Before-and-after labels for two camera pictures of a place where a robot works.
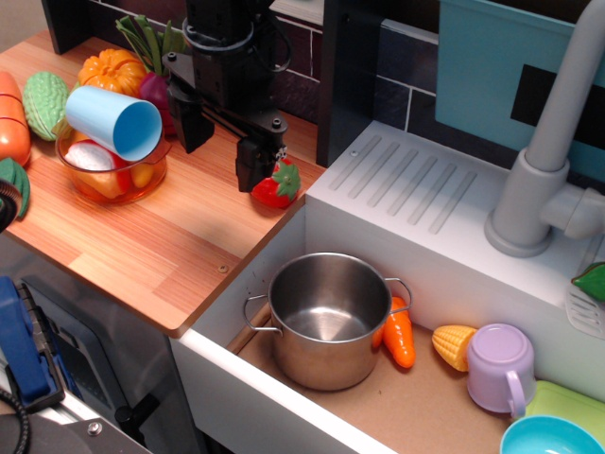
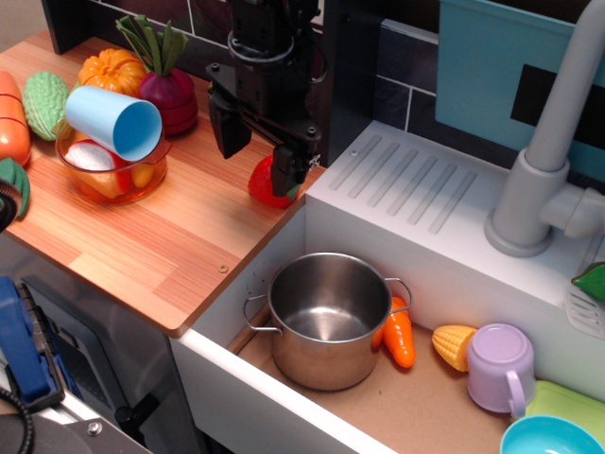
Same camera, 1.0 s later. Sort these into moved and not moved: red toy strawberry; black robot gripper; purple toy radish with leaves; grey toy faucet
Moved: black robot gripper
Not moved: purple toy radish with leaves; red toy strawberry; grey toy faucet
